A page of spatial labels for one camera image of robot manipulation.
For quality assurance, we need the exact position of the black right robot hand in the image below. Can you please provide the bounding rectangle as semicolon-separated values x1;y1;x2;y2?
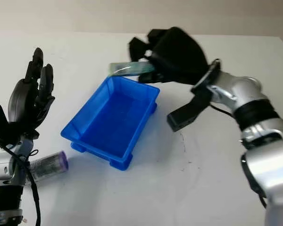
128;26;210;86

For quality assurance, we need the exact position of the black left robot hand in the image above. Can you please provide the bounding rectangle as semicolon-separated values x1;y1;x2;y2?
8;47;56;141

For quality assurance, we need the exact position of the green tube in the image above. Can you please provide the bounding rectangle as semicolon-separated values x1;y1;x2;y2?
108;61;155;77

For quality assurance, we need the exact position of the purple-capped printed bag roll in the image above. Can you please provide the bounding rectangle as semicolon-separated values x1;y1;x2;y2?
25;151;69;182

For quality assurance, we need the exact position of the blue plastic tray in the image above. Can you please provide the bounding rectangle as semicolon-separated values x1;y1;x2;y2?
60;75;161;171

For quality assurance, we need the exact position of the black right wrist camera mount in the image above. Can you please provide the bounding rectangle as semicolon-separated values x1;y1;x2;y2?
166;61;222;132

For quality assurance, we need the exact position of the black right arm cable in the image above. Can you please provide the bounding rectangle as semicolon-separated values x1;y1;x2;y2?
211;105;234;117

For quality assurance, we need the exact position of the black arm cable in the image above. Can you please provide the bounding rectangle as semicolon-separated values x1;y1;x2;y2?
4;145;41;226
211;105;234;117

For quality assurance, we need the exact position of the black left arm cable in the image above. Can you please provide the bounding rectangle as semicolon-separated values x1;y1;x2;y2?
4;145;41;226

